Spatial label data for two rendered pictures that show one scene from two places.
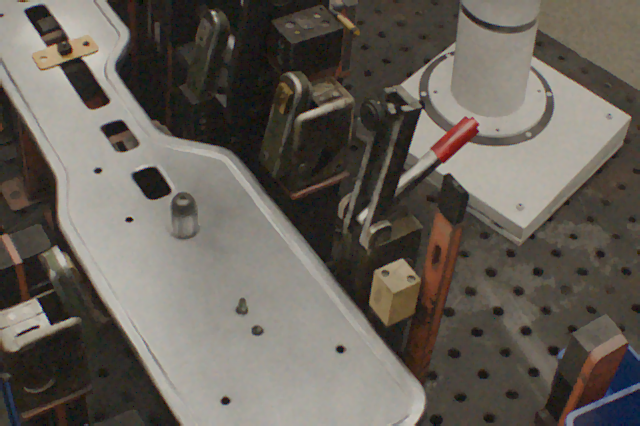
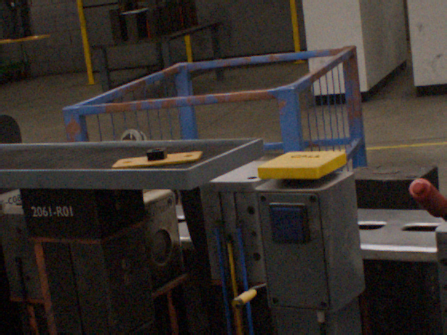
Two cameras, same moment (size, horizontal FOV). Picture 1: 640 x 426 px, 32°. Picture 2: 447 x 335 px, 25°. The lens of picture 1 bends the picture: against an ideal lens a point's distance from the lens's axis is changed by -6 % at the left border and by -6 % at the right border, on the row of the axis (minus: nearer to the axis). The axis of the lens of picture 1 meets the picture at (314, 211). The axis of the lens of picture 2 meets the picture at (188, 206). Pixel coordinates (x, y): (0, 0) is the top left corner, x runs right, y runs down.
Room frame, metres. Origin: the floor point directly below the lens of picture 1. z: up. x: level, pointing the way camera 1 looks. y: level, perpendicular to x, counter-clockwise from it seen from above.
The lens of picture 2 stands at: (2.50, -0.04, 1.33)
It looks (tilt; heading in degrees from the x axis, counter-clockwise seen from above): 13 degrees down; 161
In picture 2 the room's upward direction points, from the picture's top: 8 degrees counter-clockwise
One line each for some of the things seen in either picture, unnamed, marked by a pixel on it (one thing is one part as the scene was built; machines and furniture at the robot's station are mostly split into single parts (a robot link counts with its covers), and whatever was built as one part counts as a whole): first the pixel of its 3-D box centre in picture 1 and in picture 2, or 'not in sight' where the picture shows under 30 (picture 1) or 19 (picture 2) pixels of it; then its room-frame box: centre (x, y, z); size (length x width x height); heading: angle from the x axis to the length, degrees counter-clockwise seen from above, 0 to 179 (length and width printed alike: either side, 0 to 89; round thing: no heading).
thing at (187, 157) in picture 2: not in sight; (156, 155); (1.58, 0.26, 1.17); 0.08 x 0.04 x 0.01; 60
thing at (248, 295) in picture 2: not in sight; (263, 285); (1.54, 0.36, 1.00); 0.12 x 0.01 x 0.01; 126
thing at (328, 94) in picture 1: (307, 210); not in sight; (0.98, 0.01, 0.88); 0.11 x 0.09 x 0.37; 126
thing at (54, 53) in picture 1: (64, 49); not in sight; (1.10, 0.33, 1.01); 0.08 x 0.04 x 0.01; 126
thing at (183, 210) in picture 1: (183, 216); not in sight; (0.83, 0.14, 1.02); 0.03 x 0.03 x 0.07
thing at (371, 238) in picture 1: (378, 233); not in sight; (0.79, -0.07, 1.06); 0.03 x 0.01 x 0.03; 126
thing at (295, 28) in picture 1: (296, 155); not in sight; (1.05, 0.03, 0.91); 0.07 x 0.05 x 0.42; 126
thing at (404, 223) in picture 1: (367, 323); not in sight; (0.82, -0.07, 0.88); 0.07 x 0.06 x 0.35; 126
